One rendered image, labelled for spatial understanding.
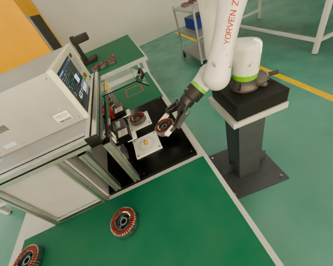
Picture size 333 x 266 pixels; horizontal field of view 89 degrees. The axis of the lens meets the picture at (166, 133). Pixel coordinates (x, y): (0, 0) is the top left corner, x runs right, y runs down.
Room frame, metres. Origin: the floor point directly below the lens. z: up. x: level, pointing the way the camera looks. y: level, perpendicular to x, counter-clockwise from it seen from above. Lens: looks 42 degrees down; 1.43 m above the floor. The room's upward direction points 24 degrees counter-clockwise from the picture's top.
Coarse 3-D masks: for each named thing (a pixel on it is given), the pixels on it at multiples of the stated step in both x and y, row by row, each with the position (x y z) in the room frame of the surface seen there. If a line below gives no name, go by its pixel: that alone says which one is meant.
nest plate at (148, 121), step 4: (144, 112) 1.02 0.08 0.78; (148, 116) 0.96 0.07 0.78; (128, 120) 1.01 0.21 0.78; (148, 120) 0.91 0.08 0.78; (128, 124) 0.96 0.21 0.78; (144, 124) 0.89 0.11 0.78; (148, 124) 0.88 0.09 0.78; (132, 128) 0.90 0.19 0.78; (136, 128) 0.88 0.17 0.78; (140, 128) 0.88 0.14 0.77
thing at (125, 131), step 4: (124, 128) 0.74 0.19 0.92; (128, 128) 0.74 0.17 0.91; (120, 132) 0.72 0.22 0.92; (124, 132) 0.70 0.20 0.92; (128, 132) 0.69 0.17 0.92; (132, 132) 0.73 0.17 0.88; (120, 136) 0.69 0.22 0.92; (124, 136) 0.68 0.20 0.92; (128, 136) 0.68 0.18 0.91; (132, 136) 0.70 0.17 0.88; (136, 136) 0.69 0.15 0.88; (112, 140) 0.71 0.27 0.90; (120, 140) 0.67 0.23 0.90; (124, 140) 0.67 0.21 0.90; (128, 140) 0.67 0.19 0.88; (116, 144) 0.67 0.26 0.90; (120, 144) 0.67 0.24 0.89
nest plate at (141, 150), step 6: (138, 138) 0.78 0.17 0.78; (144, 138) 0.76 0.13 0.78; (150, 138) 0.74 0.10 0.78; (156, 138) 0.72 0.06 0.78; (138, 144) 0.73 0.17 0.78; (144, 144) 0.71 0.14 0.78; (150, 144) 0.69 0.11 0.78; (156, 144) 0.67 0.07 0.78; (138, 150) 0.68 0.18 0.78; (144, 150) 0.66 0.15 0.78; (150, 150) 0.65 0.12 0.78; (156, 150) 0.64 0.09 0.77; (138, 156) 0.64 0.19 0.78
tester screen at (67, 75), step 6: (66, 66) 0.77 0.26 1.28; (72, 66) 0.85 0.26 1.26; (66, 72) 0.72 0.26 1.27; (72, 72) 0.79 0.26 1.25; (66, 78) 0.68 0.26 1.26; (72, 78) 0.74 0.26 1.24; (66, 84) 0.64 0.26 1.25; (72, 84) 0.70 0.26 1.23; (78, 84) 0.76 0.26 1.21; (72, 90) 0.66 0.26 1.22; (78, 90) 0.71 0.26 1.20; (78, 96) 0.67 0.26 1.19
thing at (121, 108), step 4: (116, 108) 0.97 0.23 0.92; (120, 108) 0.96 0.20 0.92; (124, 108) 0.97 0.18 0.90; (116, 112) 0.92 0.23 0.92; (120, 112) 0.92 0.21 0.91; (124, 112) 0.92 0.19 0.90; (128, 112) 0.94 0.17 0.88; (116, 116) 0.92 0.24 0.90; (120, 116) 0.91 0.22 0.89; (124, 116) 0.92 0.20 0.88; (104, 120) 0.94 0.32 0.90; (112, 120) 0.91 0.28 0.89
